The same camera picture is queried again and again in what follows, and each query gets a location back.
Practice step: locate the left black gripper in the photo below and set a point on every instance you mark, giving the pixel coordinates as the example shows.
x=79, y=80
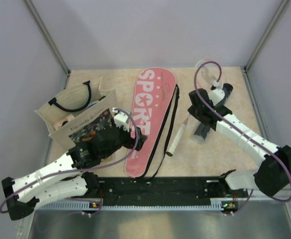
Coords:
x=131, y=142

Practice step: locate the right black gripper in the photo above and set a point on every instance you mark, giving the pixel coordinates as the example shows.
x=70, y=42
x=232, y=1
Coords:
x=191, y=110

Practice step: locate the black shuttlecock tube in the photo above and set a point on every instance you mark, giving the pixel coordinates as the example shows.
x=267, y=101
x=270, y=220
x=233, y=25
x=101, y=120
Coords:
x=202, y=130

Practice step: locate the pink badminton racket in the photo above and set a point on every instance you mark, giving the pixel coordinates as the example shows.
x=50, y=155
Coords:
x=200, y=64

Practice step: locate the pink racket cover bag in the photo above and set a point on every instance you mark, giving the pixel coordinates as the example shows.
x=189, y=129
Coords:
x=156, y=95

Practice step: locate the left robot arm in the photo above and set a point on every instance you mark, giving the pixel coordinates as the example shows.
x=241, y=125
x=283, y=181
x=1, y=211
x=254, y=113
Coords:
x=68, y=176

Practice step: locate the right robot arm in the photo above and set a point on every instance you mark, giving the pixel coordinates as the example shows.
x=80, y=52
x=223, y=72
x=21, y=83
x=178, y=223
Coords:
x=273, y=162

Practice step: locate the beige floral tote bag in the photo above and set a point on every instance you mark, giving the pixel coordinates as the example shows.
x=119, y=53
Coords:
x=77, y=113

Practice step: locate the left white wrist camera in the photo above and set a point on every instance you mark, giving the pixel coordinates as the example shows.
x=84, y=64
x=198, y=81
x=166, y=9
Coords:
x=121, y=119

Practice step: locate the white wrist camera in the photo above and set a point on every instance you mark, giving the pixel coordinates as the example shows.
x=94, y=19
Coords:
x=121, y=119
x=217, y=94

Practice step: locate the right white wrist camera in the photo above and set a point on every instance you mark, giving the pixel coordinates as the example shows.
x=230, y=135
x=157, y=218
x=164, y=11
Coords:
x=217, y=94

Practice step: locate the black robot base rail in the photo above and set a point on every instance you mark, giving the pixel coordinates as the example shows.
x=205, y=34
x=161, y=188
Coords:
x=163, y=191

